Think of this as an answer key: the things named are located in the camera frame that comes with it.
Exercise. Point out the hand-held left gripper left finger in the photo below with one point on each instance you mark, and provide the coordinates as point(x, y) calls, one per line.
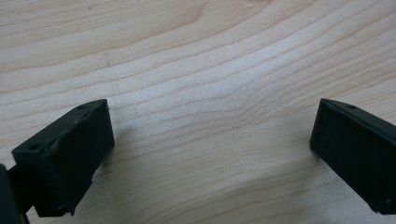
point(68, 155)

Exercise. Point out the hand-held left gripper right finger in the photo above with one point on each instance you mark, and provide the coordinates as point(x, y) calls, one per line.
point(355, 149)

